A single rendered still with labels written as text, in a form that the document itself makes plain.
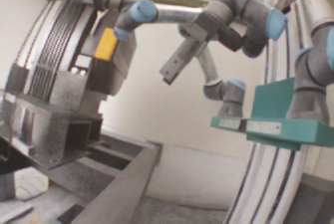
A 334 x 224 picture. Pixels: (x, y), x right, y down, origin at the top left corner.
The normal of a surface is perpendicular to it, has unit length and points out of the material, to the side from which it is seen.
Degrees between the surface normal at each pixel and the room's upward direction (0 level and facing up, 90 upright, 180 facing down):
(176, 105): 90
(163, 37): 90
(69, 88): 90
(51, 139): 90
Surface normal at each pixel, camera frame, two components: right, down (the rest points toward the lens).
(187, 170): -0.02, -0.12
